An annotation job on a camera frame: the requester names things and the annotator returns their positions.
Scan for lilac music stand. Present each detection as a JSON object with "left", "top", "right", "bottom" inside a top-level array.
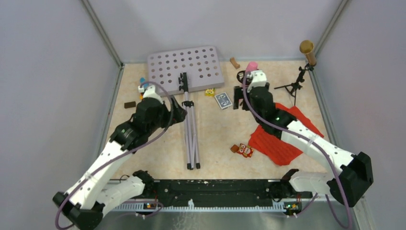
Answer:
[{"left": 147, "top": 46, "right": 225, "bottom": 170}]

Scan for red sheet music page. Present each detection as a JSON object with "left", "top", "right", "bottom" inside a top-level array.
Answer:
[
  {"left": 286, "top": 106, "right": 324, "bottom": 138},
  {"left": 248, "top": 102, "right": 304, "bottom": 166}
]

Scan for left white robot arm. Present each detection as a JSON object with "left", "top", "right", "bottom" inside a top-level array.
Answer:
[{"left": 53, "top": 96, "right": 187, "bottom": 230}]

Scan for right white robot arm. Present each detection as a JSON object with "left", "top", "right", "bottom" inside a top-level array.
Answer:
[{"left": 234, "top": 83, "right": 373, "bottom": 207}]

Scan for dark brown wooden block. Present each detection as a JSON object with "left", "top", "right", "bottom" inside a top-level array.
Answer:
[{"left": 124, "top": 101, "right": 137, "bottom": 109}]

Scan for black tall microphone tripod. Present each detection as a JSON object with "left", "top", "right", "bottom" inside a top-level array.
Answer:
[{"left": 274, "top": 63, "right": 314, "bottom": 106}]

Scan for blue yellow toy vehicle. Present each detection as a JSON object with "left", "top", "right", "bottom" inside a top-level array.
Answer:
[{"left": 138, "top": 77, "right": 148, "bottom": 100}]

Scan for pink microphone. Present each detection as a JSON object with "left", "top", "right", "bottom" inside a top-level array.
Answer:
[{"left": 239, "top": 61, "right": 259, "bottom": 105}]

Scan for blue playing card box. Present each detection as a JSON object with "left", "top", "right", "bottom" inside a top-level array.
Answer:
[{"left": 214, "top": 92, "right": 233, "bottom": 110}]

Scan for tan wooden block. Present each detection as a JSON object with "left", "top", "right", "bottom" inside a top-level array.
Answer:
[{"left": 229, "top": 57, "right": 240, "bottom": 69}]

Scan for yellow owl toy block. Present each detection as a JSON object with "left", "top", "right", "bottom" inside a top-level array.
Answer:
[{"left": 204, "top": 88, "right": 215, "bottom": 97}]

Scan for red owl toy block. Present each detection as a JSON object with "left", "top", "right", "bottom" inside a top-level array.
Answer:
[{"left": 237, "top": 143, "right": 254, "bottom": 158}]

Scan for brown wooden cylinder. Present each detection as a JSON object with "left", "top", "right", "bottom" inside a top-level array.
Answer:
[{"left": 230, "top": 145, "right": 239, "bottom": 153}]

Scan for gold microphone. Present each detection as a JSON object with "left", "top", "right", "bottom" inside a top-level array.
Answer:
[{"left": 299, "top": 40, "right": 317, "bottom": 66}]

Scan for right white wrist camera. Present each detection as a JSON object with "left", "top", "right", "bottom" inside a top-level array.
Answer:
[{"left": 247, "top": 70, "right": 267, "bottom": 93}]

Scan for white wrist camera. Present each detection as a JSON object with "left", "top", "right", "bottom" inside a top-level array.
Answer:
[
  {"left": 247, "top": 70, "right": 267, "bottom": 93},
  {"left": 138, "top": 85, "right": 164, "bottom": 104}
]

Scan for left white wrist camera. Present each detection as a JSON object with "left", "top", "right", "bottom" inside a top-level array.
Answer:
[{"left": 138, "top": 85, "right": 164, "bottom": 104}]

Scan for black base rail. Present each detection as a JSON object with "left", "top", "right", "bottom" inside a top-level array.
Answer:
[{"left": 135, "top": 179, "right": 313, "bottom": 208}]

